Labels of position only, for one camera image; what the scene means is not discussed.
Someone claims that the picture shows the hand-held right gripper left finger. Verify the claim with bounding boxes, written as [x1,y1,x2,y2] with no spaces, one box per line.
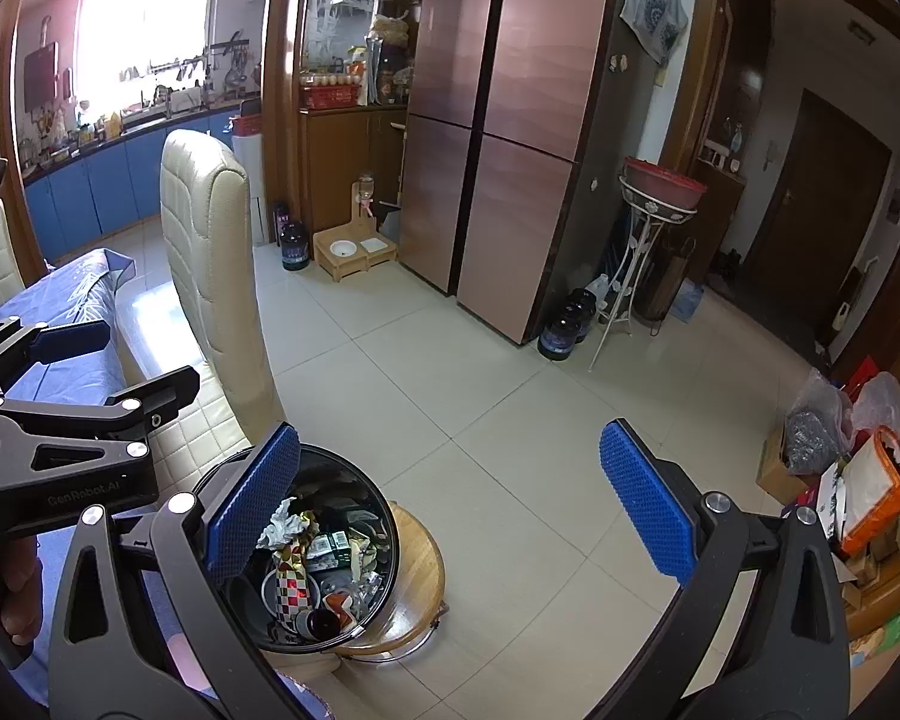
[45,420,323,720]

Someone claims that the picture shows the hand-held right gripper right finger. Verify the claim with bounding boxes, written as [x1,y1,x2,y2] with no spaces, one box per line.
[581,420,852,720]

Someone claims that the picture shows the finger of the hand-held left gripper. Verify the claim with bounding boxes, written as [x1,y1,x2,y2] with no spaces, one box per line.
[0,365,201,475]
[0,319,113,413]

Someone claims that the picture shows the white tissue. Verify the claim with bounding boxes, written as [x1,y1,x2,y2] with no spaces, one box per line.
[259,496,305,550]

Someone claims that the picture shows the red yellow patterned wrapper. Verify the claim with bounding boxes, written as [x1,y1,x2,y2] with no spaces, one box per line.
[270,511,325,578]

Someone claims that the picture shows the black round trash bin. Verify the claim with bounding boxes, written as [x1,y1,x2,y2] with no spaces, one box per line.
[217,444,404,650]

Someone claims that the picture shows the brown bottle with white cap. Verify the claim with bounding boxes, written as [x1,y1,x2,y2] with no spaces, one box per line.
[296,604,346,640]

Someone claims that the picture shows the person's left hand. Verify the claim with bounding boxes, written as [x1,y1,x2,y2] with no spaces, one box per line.
[0,536,46,646]

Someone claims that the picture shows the cream quilted chair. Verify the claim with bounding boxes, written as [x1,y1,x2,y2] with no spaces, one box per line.
[159,129,290,470]

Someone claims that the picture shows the blue kitchen cabinets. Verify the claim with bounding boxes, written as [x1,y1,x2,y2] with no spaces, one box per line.
[22,97,242,263]

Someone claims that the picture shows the round wooden stool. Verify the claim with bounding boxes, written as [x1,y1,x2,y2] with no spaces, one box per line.
[330,502,449,665]

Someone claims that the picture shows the blue water jug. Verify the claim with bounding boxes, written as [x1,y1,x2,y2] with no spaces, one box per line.
[667,279,704,323]

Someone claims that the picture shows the pile of bags and boxes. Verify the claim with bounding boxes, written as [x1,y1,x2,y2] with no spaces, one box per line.
[754,367,900,616]

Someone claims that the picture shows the white metal stand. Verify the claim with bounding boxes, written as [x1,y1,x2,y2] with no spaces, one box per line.
[589,176,710,374]

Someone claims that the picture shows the wooden pet feeder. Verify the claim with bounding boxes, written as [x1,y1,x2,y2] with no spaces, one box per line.
[313,174,402,284]

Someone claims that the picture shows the small red basket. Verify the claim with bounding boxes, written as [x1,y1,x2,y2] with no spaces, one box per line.
[231,97,265,137]

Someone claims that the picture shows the wooden display shelf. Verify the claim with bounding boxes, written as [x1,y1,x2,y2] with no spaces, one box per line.
[262,0,422,250]

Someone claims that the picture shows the red basin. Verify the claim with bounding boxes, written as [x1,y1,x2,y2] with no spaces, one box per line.
[621,156,710,211]

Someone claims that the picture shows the brown wooden door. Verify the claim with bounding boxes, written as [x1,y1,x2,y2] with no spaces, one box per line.
[742,86,893,346]

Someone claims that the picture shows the kitchen window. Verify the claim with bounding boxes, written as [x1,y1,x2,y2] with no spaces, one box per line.
[75,0,216,85]

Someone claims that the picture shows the copper refrigerator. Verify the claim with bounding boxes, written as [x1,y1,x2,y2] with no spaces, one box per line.
[397,0,638,346]

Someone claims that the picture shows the grey wall cloth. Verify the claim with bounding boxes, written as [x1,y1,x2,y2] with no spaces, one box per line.
[619,0,691,65]

